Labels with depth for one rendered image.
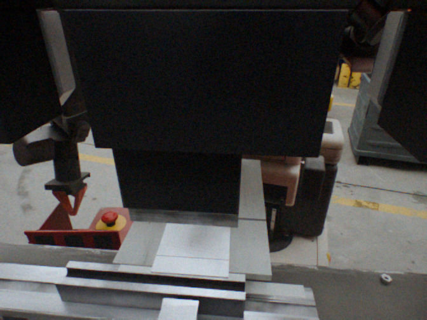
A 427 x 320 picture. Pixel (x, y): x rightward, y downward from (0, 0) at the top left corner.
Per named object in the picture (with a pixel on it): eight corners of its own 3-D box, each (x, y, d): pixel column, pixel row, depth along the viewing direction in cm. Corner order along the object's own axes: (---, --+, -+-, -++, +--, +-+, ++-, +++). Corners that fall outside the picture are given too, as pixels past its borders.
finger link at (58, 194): (54, 219, 69) (49, 183, 66) (69, 207, 75) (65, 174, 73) (82, 220, 68) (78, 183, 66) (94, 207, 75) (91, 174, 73)
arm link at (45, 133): (92, 122, 62) (68, 102, 65) (40, 129, 53) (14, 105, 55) (80, 164, 68) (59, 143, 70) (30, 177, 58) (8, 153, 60)
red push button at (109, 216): (121, 220, 72) (119, 209, 70) (117, 232, 69) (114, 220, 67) (106, 220, 72) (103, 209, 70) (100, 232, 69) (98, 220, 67)
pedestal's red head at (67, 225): (143, 239, 82) (136, 188, 73) (129, 287, 68) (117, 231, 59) (75, 239, 82) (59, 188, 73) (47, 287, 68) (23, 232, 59)
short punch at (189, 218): (237, 220, 26) (243, 125, 22) (237, 235, 25) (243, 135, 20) (134, 213, 27) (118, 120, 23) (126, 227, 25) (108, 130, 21)
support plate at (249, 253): (259, 164, 54) (260, 159, 53) (271, 281, 31) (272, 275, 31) (167, 160, 55) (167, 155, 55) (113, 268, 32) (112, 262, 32)
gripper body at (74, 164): (44, 192, 64) (39, 160, 62) (67, 178, 74) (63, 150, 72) (72, 192, 64) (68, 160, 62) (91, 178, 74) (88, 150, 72)
